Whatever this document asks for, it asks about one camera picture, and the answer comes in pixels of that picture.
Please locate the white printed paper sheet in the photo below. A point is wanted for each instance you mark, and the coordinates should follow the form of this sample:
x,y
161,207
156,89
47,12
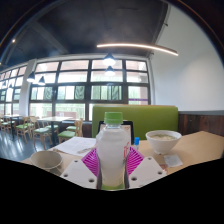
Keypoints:
x,y
75,145

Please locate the green-capped clear drink bottle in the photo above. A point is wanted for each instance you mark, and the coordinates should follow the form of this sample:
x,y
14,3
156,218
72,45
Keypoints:
x,y
111,150

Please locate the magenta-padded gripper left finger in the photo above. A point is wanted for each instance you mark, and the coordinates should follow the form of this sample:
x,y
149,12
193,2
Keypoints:
x,y
78,173

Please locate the white tissue packet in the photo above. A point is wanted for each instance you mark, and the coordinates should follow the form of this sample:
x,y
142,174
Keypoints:
x,y
172,160

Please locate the white ceramic bowl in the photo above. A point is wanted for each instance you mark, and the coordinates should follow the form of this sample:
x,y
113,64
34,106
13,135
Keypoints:
x,y
163,143

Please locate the small blue-capped bottle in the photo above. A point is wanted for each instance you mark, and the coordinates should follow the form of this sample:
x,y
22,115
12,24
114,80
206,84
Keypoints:
x,y
136,144

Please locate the group of dark pendant lamps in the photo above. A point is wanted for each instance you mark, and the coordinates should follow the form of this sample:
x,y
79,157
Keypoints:
x,y
109,60

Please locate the beige ceramic mug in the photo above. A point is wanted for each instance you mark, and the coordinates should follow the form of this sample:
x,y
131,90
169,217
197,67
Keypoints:
x,y
46,159

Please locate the large dark-framed grid window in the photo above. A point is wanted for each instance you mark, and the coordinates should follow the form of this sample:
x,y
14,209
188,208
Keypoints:
x,y
73,76

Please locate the green upholstered bench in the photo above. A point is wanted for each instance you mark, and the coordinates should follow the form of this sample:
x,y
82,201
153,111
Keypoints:
x,y
150,118

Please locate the square wooden dining table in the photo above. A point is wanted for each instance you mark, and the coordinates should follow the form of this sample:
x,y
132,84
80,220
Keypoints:
x,y
11,116
55,119

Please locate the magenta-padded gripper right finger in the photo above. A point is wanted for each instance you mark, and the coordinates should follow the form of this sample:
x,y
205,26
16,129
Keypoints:
x,y
146,171

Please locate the long curved ceiling light strip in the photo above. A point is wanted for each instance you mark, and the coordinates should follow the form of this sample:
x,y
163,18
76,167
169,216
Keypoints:
x,y
136,45

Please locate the group of green-seated wooden chairs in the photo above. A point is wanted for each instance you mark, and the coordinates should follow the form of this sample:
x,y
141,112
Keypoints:
x,y
40,130

